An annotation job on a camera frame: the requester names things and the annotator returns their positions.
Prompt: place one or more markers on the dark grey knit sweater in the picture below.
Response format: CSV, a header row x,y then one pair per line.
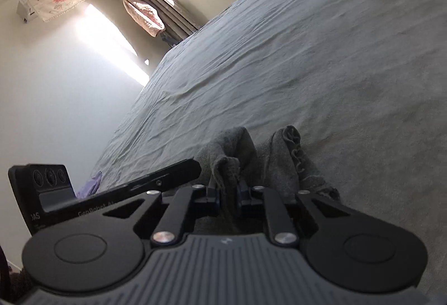
x,y
279,163

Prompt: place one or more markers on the grey bed sheet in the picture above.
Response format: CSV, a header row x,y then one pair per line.
x,y
363,82

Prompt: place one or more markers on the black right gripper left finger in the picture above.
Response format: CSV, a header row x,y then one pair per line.
x,y
103,248

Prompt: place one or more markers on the purple cloth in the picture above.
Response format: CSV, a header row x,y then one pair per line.
x,y
90,187

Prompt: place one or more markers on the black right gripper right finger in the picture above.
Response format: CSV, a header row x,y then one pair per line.
x,y
350,249

